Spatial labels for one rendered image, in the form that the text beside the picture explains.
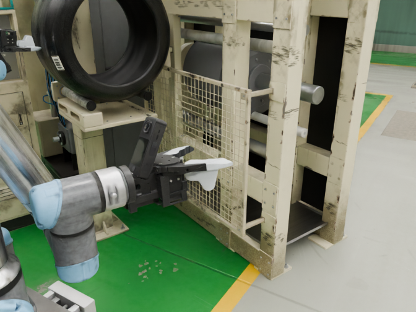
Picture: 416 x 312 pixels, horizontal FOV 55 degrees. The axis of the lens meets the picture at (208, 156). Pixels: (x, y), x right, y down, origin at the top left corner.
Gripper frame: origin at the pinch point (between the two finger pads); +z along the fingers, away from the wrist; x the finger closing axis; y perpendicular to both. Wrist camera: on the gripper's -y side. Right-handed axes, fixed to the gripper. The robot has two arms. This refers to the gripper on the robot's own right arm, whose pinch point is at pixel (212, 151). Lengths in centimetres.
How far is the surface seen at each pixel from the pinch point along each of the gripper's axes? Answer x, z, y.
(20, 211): -185, -25, 69
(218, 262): -96, 58, 94
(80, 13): -140, 17, -39
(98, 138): -149, 19, 26
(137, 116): -112, 28, 11
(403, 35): -492, 833, 4
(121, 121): -109, 19, 11
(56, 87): -140, -1, -5
